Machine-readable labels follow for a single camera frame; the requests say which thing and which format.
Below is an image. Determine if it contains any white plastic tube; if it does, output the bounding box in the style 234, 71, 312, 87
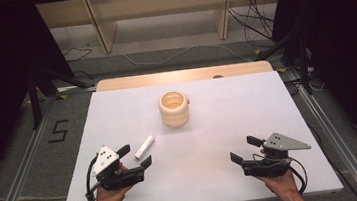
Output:
132, 134, 157, 161

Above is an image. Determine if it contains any aluminium floor rail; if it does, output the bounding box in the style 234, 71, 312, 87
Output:
0, 83, 110, 201
285, 61, 357, 201

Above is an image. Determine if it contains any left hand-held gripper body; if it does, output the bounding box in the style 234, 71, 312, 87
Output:
88, 141, 147, 194

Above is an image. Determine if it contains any white foam board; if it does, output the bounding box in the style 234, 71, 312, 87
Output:
48, 64, 345, 201

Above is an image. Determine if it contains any black tripod stand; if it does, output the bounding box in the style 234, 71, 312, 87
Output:
15, 60, 101, 132
252, 22, 318, 101

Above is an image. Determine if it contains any black curtain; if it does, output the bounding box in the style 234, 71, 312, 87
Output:
268, 0, 357, 179
0, 0, 87, 198

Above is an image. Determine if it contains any left hand-held gripper cable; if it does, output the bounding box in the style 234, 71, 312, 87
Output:
81, 154, 104, 201

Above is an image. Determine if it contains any wooden desk leg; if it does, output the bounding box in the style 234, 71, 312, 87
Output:
210, 0, 238, 41
84, 0, 121, 56

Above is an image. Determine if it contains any cream ribbed cup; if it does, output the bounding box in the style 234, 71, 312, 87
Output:
157, 88, 193, 129

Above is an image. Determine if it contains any light wooden table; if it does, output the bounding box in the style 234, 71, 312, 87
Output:
95, 59, 274, 93

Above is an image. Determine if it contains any person's right hand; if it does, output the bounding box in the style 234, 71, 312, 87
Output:
255, 167, 301, 201

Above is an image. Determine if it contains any person's left hand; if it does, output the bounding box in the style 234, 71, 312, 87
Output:
94, 185, 135, 201

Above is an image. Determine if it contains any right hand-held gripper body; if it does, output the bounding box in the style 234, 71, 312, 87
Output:
239, 128, 315, 181

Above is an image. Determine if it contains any white floor cable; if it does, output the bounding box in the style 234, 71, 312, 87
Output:
120, 38, 254, 75

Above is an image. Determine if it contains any right hand-held gripper cable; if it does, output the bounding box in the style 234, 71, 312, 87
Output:
286, 155, 311, 197

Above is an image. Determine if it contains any hand-held gripper cable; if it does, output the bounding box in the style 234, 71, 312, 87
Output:
286, 155, 311, 197
81, 154, 104, 201

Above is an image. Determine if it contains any wooden desk back panel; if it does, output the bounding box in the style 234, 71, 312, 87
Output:
34, 0, 288, 30

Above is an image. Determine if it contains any bundle of black cables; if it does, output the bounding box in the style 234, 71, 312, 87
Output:
226, 0, 279, 48

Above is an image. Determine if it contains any thin black floor cable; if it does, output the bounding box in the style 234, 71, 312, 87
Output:
61, 44, 95, 64

